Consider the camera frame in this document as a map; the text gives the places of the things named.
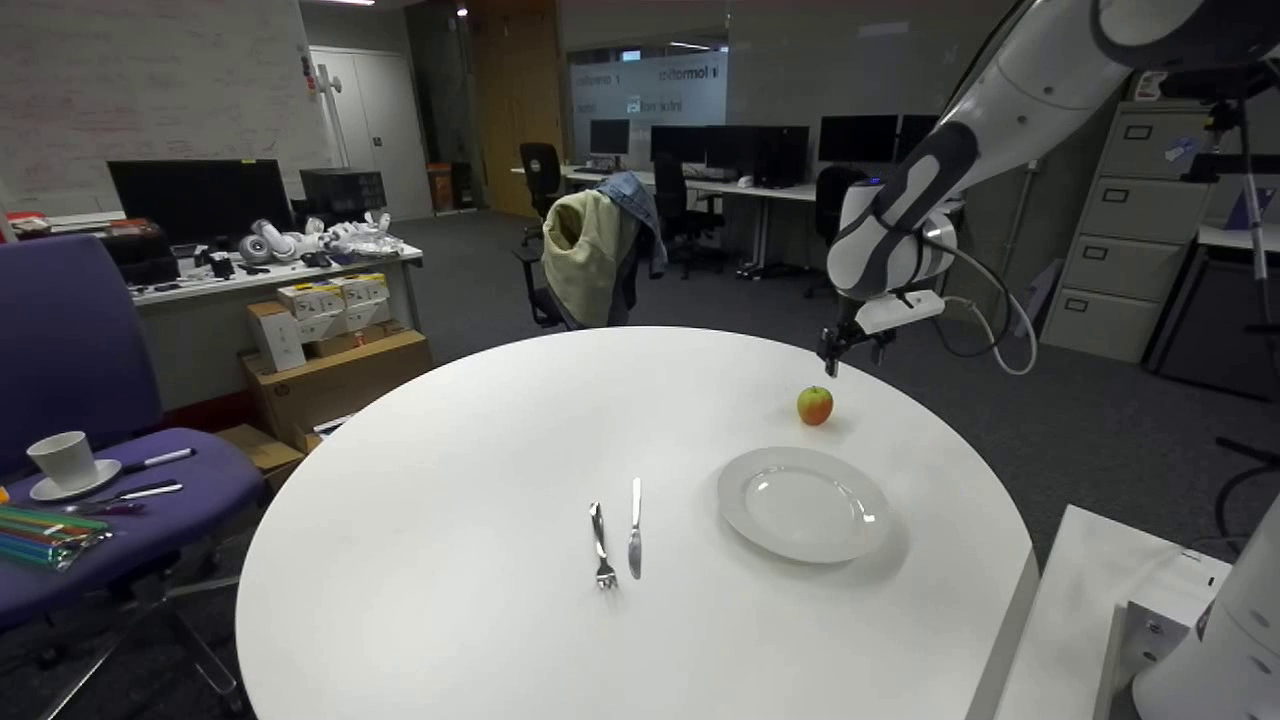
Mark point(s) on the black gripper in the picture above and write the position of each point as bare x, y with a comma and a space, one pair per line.
853, 334

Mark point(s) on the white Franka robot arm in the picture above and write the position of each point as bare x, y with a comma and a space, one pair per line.
1015, 92

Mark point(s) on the white ceramic plate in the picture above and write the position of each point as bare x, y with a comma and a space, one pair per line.
804, 505

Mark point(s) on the long white office desk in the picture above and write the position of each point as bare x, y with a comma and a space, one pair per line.
747, 188

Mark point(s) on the black computer monitor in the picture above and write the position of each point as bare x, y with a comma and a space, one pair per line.
783, 151
857, 139
702, 144
608, 132

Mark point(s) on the blue denim jacket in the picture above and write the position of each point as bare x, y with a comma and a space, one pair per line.
632, 200

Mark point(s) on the silver table knife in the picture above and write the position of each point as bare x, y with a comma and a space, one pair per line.
632, 527

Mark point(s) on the beige jacket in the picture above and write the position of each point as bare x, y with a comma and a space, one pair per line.
582, 253

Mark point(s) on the grey filing cabinet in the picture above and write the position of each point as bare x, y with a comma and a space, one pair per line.
1133, 226

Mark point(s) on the silver fork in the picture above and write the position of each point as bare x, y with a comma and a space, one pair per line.
602, 541

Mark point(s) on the black swivel office chair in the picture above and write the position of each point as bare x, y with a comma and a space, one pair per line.
542, 285

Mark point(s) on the black background office chair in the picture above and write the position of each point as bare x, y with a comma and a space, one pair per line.
542, 173

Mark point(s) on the wooden door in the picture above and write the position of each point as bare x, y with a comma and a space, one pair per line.
515, 107

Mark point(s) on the black tripod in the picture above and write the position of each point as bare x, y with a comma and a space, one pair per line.
1247, 163

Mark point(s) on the white yellow paper bag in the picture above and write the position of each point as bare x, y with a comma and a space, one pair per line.
361, 298
314, 301

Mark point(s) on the brown cardboard box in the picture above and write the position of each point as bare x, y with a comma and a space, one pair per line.
341, 380

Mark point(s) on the white door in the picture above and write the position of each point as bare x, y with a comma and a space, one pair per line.
366, 132

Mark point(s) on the small black desk monitor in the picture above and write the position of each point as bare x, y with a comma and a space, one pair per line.
341, 195

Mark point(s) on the pile of white clutter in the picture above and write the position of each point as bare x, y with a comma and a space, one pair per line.
320, 242

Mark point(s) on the small white carton box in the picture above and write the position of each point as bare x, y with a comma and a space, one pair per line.
277, 334

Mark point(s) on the grey cluttered desk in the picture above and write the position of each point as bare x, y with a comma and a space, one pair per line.
202, 334

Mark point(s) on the wide black desk monitor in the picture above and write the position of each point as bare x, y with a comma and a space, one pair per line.
202, 198

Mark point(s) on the small silver knife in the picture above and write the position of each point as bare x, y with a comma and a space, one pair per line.
161, 457

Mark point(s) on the black box device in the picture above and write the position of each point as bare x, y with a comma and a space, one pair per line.
140, 256

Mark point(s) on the small silver spoon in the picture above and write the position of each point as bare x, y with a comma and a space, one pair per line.
133, 496

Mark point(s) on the purple upholstered chair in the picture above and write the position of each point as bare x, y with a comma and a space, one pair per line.
80, 403

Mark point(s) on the white saucer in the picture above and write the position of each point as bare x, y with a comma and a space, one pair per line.
80, 487

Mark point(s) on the white cup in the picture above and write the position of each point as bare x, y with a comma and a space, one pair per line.
63, 457

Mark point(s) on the bundle of coloured pencils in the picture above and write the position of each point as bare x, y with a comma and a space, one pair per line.
46, 536

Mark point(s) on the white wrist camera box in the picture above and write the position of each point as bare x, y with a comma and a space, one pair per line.
902, 314

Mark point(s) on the grey metal bracket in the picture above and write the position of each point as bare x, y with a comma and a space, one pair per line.
1154, 623

